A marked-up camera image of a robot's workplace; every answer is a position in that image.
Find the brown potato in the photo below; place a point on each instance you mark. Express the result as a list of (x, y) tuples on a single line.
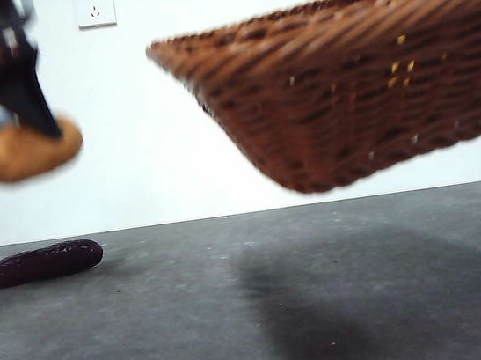
[(24, 155)]

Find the dark purple eggplant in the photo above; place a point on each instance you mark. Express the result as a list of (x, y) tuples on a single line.
[(34, 265)]

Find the brown wicker basket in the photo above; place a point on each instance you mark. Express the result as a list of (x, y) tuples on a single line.
[(367, 96)]

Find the white wall socket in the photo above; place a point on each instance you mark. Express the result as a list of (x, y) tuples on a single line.
[(95, 8)]

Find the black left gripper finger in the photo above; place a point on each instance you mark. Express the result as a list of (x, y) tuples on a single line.
[(32, 96)]

